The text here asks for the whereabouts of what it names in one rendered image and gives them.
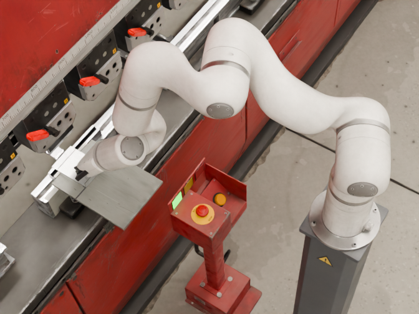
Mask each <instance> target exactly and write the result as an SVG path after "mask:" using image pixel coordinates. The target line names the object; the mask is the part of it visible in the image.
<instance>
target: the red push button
mask: <svg viewBox="0 0 419 314"><path fill-rule="evenodd" d="M208 213H209V209H208V207H207V206H205V205H200V206H198V207H197V208H196V214H197V215H198V216H200V217H205V216H206V215H207V214H208Z"/></svg>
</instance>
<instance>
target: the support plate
mask: <svg viewBox="0 0 419 314"><path fill-rule="evenodd" d="M94 144H96V141H94V140H91V141H90V142H89V143H88V144H87V145H86V146H85V147H84V149H83V150H82V151H81V152H82V153H84V154H86V153H87V152H88V151H89V150H90V149H91V147H93V145H94ZM162 184H163V181H162V180H160V179H158V178H156V177H155V176H153V175H151V174H150V173H148V172H146V171H145V170H143V169H141V168H139V167H138V166H136V165H135V166H131V167H127V168H123V169H119V170H116V171H111V172H107V171H103V172H101V173H100V174H98V175H97V176H96V177H95V179H94V180H93V181H92V182H91V183H90V184H89V185H88V186H87V188H86V189H85V190H84V191H83V192H82V193H81V195H80V196H79V197H78V198H77V199H76V197H77V196H78V195H79V194H80V192H81V191H82V190H83V189H84V187H83V185H81V184H79V183H78V182H76V181H74V180H73V179H71V178H69V177H68V176H66V175H64V174H62V173H60V175H58V177H57V178H56V179H55V180H54V181H53V182H52V185H53V186H54V187H56V188H57V189H59V190H61V191H62V192H64V193H66V194H67V195H68V196H70V197H72V198H73V199H75V200H76V201H78V202H80V203H81V204H83V205H84V206H86V207H87V208H89V209H91V210H92V211H94V212H96V213H97V214H98V215H100V216H102V217H103V218H105V219H106V220H108V221H110V222H111V223H112V224H115V225H116V226H117V227H119V228H121V229H122V230H125V229H126V228H127V226H128V225H129V224H130V223H131V222H132V221H133V219H134V218H135V217H136V215H137V214H138V213H139V212H140V211H141V210H142V208H143V207H144V205H145V204H146V203H147V202H148V201H149V200H150V198H151V197H152V196H153V195H154V194H155V193H156V191H157V190H158V188H159V187H160V186H161V185H162Z"/></svg>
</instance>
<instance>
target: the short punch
mask: <svg viewBox="0 0 419 314"><path fill-rule="evenodd" d="M73 128H74V127H73V124H71V126H70V127H69V128H68V129H67V130H66V131H65V132H64V133H63V134H62V135H61V136H60V137H59V138H58V140H57V141H56V142H55V143H54V144H53V145H52V146H51V147H50V148H49V149H48V150H47V152H48V154H49V156H50V155H51V154H52V153H53V151H54V150H55V149H56V148H57V147H58V146H59V145H60V144H61V143H62V142H63V141H64V140H65V139H66V138H67V137H68V136H69V135H70V134H71V133H72V131H73Z"/></svg>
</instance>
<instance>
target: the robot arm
mask: <svg viewBox="0 0 419 314"><path fill-rule="evenodd" d="M163 88H167V89H169V90H171V91H173V92H175V93H176V94H177V95H179V96H180V97H181V98H182V99H184V100H185V101H186V102H187V103H189V104H190V105H191V106H192V107H193V108H194V109H195V110H197V111H198V112H200V113H201V114H202V115H204V116H206V117H209V118H212V119H225V118H230V117H233V116H235V115H236V114H237V113H239V112H240V111H241V110H242V108H243V107H244V105H245V103H246V100H247V97H248V92H249V89H250V90H251V92H252V94H253V95H254V97H255V99H256V101H257V103H258V105H259V107H260V108H261V110H262V111H263V112H264V113H265V114H266V115H267V116H268V117H269V118H271V119H272V120H274V121H276V122H278V123H280V124H281V125H283V126H285V127H287V128H289V129H291V130H293V131H296V132H298V133H302V134H305V135H314V134H317V133H320V132H322V131H324V130H326V129H327V128H328V127H331V128H333V129H334V131H335V132H336V151H335V163H334V165H333V167H332V169H331V171H330V176H329V182H328V186H327V190H325V191H324V192H322V193H320V194H319V195H318V196H317V197H316V198H315V199H314V200H313V202H312V204H311V207H310V210H309V224H310V227H311V229H312V231H313V233H314V235H315V236H316V237H317V238H318V239H319V240H320V241H321V242H322V243H323V244H325V245H326V246H328V247H330V248H332V249H336V250H341V251H353V250H359V249H361V248H364V247H365V246H367V245H369V243H371V242H372V241H373V240H374V238H375V237H376V236H377V234H378V231H379V228H380V213H379V211H378V207H377V206H376V204H375V203H374V199H375V197H376V196H379V195H381V194H382V193H384V192H385V191H386V189H387V188H388V184H389V181H390V172H391V146H390V119H389V116H388V113H387V111H386V109H385V108H384V107H383V106H382V105H381V104H380V103H378V102H377V101H375V100H373V99H371V98H366V97H333V96H329V95H325V94H323V93H321V92H319V91H317V90H315V89H314V88H312V87H310V86H308V85H307V84H306V83H304V82H302V81H300V80H299V79H298V78H296V77H295V76H293V75H292V74H291V73H290V72H289V71H288V70H287V69H286V68H285V66H283V64H282V63H281V61H280V60H279V58H278V57H277V55H276V53H275V52H274V50H273V49H272V47H271V45H270V44H269V42H268V41H267V39H266V38H265V37H264V36H263V34H262V33H261V32H260V31H259V30H258V29H257V28H256V27H255V26H253V25H252V24H251V23H249V22H248V21H245V20H243V19H240V18H235V17H231V18H226V19H223V20H220V21H219V22H217V23H216V24H215V25H214V26H213V27H212V28H211V29H210V31H209V33H208V36H207V38H206V42H205V48H204V52H203V58H202V63H201V70H200V72H197V71H196V70H195V69H194V68H193V67H192V66H191V65H190V63H189V61H188V60H187V58H186V57H185V55H184V53H182V51H181V50H180V49H179V48H178V47H177V46H175V45H173V44H171V43H169V42H162V41H153V42H145V43H142V44H139V45H138V46H136V47H134V48H133V49H132V50H131V52H130V53H129V55H128V57H127V59H126V62H125V66H124V69H123V73H122V77H121V80H120V85H119V88H118V92H117V97H116V100H115V105H114V108H113V113H112V123H113V127H114V128H115V130H116V131H117V132H118V133H119V134H118V135H115V136H113V137H110V138H107V139H105V140H101V141H98V142H96V144H94V145H93V147H91V149H90V150H89V151H88V152H87V153H86V154H85V155H84V157H83V158H82V159H81V160H80V161H79V162H78V163H77V165H76V166H74V169H75V172H76V173H77V176H76V177H75V179H76V180H77V181H80V180H81V179H82V178H83V177H84V176H86V175H87V177H92V176H95V175H97V174H100V173H101V172H103V171H107V172H111V171H116V170H119V169H123V168H127V167H131V166H135V165H137V164H139V163H141V162H142V161H143V160H144V158H145V156H146V155H147V154H149V153H151V152H152V151H155V150H156V149H157V148H158V147H159V146H160V145H161V144H162V142H163V139H164V137H165V134H166V123H165V121H164V119H163V117H162V116H161V115H160V114H159V112H158V111H157V110H156V109H155V108H156V106H157V103H158V100H159V98H160V95H161V91H162V89H163Z"/></svg>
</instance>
